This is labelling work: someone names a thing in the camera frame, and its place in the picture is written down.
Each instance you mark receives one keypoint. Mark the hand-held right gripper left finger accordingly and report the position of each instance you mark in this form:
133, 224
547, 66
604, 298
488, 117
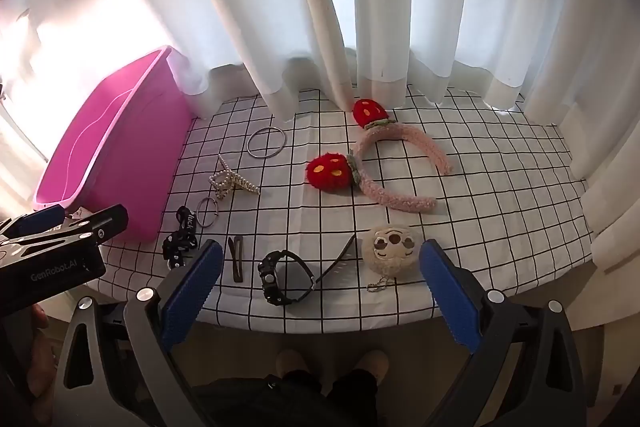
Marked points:
195, 287

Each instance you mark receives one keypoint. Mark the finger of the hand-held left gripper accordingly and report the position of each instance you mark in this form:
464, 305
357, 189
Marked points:
42, 217
100, 227

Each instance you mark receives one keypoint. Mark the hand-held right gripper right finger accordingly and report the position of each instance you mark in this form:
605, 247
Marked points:
450, 297

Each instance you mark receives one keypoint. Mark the black snap hair clip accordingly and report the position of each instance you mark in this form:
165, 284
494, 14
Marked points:
237, 264

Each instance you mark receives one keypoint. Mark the black dotted ribbon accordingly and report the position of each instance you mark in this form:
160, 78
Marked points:
179, 239

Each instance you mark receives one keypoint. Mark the black sport watch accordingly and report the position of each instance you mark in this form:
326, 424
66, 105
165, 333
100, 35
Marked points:
267, 274

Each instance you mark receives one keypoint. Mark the pink plastic bin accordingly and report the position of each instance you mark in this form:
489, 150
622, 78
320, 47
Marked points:
125, 132

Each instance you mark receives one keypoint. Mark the large silver bangle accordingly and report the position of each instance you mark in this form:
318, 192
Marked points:
248, 143

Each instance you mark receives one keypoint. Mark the pink strawberry plush headband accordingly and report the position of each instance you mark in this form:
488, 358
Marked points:
327, 172

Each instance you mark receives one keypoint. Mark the person's left hand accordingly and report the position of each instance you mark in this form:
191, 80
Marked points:
39, 316

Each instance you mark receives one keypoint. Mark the white black grid tablecloth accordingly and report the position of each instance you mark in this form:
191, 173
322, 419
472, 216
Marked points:
475, 207

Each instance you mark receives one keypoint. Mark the beige slipper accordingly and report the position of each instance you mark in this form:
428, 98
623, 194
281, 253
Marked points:
372, 363
292, 363

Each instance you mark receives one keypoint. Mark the pearl hair claw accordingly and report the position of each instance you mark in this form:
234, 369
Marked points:
235, 182

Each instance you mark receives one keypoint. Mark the black comb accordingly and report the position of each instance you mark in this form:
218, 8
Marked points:
340, 259

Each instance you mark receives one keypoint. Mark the person's dark pants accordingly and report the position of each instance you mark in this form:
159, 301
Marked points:
300, 399

